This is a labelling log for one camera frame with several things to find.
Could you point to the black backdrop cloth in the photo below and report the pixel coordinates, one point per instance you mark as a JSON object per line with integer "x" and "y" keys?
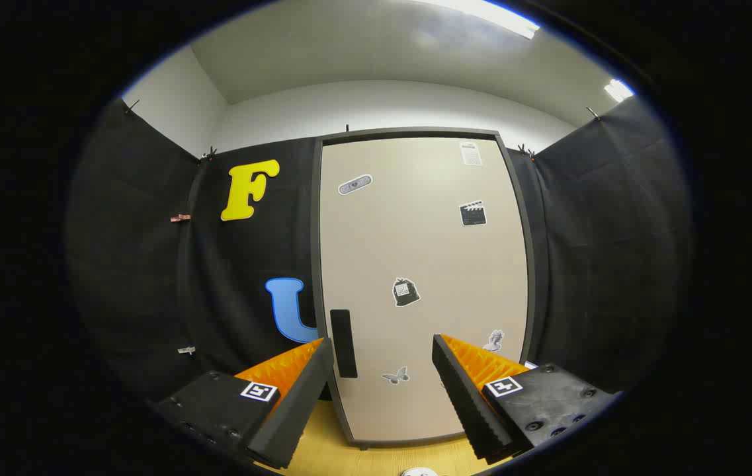
{"x": 137, "y": 264}

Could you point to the grey shoe cabinet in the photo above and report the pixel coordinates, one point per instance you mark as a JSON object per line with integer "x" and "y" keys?
{"x": 315, "y": 264}

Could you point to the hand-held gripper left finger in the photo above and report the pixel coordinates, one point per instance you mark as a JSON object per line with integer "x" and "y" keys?
{"x": 296, "y": 403}

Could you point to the small ceiling light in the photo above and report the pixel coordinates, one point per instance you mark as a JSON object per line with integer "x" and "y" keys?
{"x": 617, "y": 89}

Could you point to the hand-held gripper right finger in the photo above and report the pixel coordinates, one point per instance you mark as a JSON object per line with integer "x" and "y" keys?
{"x": 468, "y": 403}

